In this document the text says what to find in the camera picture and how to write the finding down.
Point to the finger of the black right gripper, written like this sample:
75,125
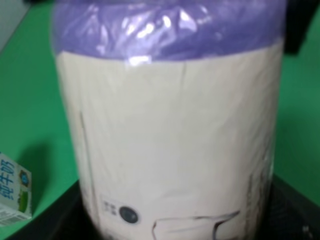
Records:
299,16

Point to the purple garbage bag roll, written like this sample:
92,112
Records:
172,108

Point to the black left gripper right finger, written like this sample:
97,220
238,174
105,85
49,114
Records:
289,215

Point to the white blue milk carton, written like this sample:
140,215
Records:
15,192

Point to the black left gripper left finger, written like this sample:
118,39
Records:
65,219

